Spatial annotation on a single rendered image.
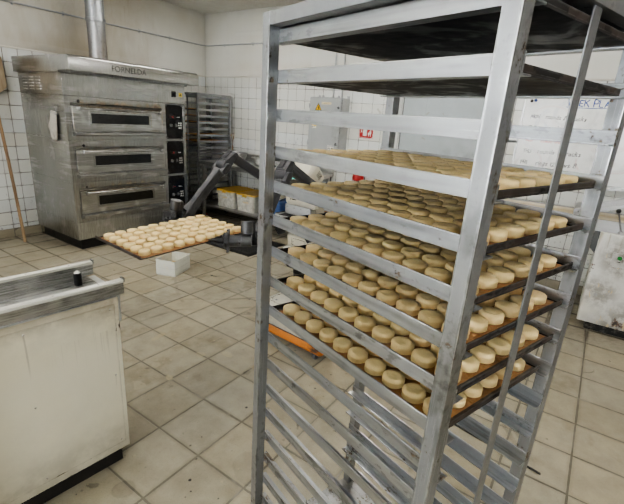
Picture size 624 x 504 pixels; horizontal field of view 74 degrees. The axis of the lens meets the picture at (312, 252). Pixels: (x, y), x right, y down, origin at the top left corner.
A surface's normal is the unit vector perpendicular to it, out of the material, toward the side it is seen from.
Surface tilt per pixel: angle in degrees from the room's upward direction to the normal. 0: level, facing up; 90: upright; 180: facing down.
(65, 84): 90
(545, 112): 90
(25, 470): 90
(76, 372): 90
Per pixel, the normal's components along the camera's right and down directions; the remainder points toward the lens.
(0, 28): 0.82, 0.22
